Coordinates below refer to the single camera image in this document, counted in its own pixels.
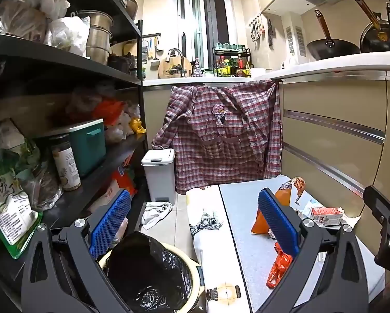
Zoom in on orange rice sack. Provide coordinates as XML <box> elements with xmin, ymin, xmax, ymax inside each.
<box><xmin>112</xmin><ymin>166</ymin><xmax>137</xmax><ymax>198</ymax></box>

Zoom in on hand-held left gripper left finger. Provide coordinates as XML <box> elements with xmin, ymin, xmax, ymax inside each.
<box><xmin>21</xmin><ymin>189</ymin><xmax>132</xmax><ymax>313</ymax></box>

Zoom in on white paper wrapper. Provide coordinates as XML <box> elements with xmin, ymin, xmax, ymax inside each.
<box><xmin>293</xmin><ymin>199</ymin><xmax>316</xmax><ymax>219</ymax></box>

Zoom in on round wooden cutting board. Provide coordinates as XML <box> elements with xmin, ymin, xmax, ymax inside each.
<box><xmin>158</xmin><ymin>55</ymin><xmax>193</xmax><ymax>79</ymax></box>

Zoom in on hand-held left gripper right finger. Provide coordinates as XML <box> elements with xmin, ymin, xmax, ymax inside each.
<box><xmin>258</xmin><ymin>187</ymin><xmax>369</xmax><ymax>313</ymax></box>

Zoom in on stacked steel pots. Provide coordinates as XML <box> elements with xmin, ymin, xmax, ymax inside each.
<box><xmin>78</xmin><ymin>10</ymin><xmax>114</xmax><ymax>66</ymax></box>

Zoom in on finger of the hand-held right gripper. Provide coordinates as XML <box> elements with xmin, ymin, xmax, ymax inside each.
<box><xmin>363</xmin><ymin>185</ymin><xmax>390</xmax><ymax>273</ymax></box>

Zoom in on orange snack bag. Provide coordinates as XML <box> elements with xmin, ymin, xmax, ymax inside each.
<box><xmin>250</xmin><ymin>177</ymin><xmax>306</xmax><ymax>235</ymax></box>

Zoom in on spice rack with bottles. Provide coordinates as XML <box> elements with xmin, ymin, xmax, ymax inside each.
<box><xmin>212</xmin><ymin>42</ymin><xmax>251</xmax><ymax>77</ymax></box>

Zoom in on beige kitchen cabinet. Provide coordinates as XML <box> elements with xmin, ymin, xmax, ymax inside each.
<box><xmin>278</xmin><ymin>72</ymin><xmax>390</xmax><ymax>222</ymax></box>

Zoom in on hanging kitchen utensils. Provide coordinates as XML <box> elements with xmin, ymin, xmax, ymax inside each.
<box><xmin>247</xmin><ymin>15</ymin><xmax>266</xmax><ymax>41</ymax></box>

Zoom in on steel kitchen faucet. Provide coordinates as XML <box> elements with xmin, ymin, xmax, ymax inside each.
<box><xmin>168</xmin><ymin>48</ymin><xmax>184</xmax><ymax>69</ymax></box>

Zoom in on balcony door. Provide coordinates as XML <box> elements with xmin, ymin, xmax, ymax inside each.
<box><xmin>173</xmin><ymin>0</ymin><xmax>230</xmax><ymax>69</ymax></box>

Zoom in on red and white carton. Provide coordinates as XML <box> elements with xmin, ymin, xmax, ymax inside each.
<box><xmin>310</xmin><ymin>207</ymin><xmax>343</xmax><ymax>226</ymax></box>

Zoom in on round bin with black liner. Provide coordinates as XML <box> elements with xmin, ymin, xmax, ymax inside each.
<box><xmin>102</xmin><ymin>231</ymin><xmax>194</xmax><ymax>313</ymax></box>

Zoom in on white printed board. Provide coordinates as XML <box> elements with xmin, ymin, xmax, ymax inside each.
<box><xmin>186</xmin><ymin>184</ymin><xmax>251</xmax><ymax>313</ymax></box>

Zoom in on white floor cloth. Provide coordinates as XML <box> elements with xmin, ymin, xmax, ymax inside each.
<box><xmin>141</xmin><ymin>201</ymin><xmax>173</xmax><ymax>230</ymax></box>

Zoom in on green food packet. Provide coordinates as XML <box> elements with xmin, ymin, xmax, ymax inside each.
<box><xmin>0</xmin><ymin>150</ymin><xmax>44</xmax><ymax>260</ymax></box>

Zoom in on clear bag of dark food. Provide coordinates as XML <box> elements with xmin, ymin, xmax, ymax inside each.
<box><xmin>21</xmin><ymin>160</ymin><xmax>63</xmax><ymax>211</ymax></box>

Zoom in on clear bags of pale food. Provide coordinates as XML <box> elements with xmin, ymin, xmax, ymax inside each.
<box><xmin>104</xmin><ymin>104</ymin><xmax>141</xmax><ymax>142</ymax></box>

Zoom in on labelled food jar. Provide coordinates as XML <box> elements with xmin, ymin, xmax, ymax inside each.
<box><xmin>49</xmin><ymin>134</ymin><xmax>82</xmax><ymax>191</ymax></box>

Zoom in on white pedal bin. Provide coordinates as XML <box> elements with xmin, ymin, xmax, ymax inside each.
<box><xmin>141</xmin><ymin>148</ymin><xmax>176</xmax><ymax>203</ymax></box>

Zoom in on orange plastic bag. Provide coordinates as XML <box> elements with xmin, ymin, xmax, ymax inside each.
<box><xmin>94</xmin><ymin>99</ymin><xmax>125</xmax><ymax>126</ymax></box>

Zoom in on black pan with ladle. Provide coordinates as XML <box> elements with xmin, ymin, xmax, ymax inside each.
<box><xmin>347</xmin><ymin>0</ymin><xmax>390</xmax><ymax>53</ymax></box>

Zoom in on black metal shelving rack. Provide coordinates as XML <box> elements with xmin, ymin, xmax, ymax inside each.
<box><xmin>0</xmin><ymin>0</ymin><xmax>149</xmax><ymax>313</ymax></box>

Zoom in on teal storage box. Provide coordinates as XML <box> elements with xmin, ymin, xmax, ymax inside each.
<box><xmin>66</xmin><ymin>118</ymin><xmax>107</xmax><ymax>177</ymax></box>

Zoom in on orange plastic wrapper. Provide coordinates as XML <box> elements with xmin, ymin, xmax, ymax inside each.
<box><xmin>267</xmin><ymin>244</ymin><xmax>293</xmax><ymax>289</ymax></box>

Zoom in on red plaid shirt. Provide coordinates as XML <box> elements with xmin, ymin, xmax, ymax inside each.
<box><xmin>151</xmin><ymin>79</ymin><xmax>282</xmax><ymax>194</ymax></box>

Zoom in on white and pink sack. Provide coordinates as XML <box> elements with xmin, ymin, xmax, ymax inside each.
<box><xmin>87</xmin><ymin>179</ymin><xmax>120</xmax><ymax>212</ymax></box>

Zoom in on yellow plastic bag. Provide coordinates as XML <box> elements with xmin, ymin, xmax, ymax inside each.
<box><xmin>130</xmin><ymin>117</ymin><xmax>146</xmax><ymax>134</ymax></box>

